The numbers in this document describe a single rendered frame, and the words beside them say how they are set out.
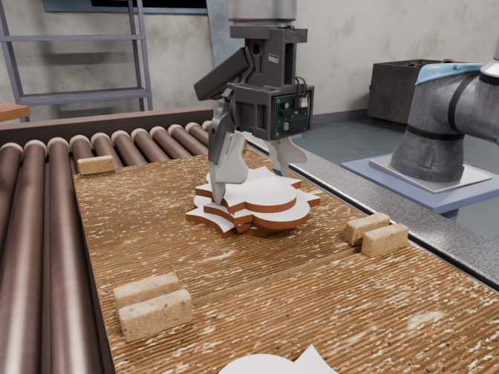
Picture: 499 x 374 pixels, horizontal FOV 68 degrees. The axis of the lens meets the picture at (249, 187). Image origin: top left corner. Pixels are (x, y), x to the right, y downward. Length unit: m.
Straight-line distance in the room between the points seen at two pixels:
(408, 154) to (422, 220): 0.29
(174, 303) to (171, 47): 3.81
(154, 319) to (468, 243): 0.41
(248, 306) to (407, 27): 5.57
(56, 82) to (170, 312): 3.68
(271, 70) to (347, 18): 4.72
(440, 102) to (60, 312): 0.72
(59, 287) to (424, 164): 0.71
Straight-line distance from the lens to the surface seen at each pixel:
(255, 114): 0.41
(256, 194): 0.47
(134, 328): 0.34
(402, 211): 0.62
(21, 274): 0.50
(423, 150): 0.86
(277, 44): 0.40
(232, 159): 0.44
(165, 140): 0.95
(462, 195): 0.85
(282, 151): 0.51
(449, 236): 0.58
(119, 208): 0.57
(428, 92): 0.85
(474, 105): 0.79
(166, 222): 0.51
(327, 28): 4.93
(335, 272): 0.42
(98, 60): 3.95
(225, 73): 0.46
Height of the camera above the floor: 1.18
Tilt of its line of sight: 23 degrees down
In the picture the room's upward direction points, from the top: straight up
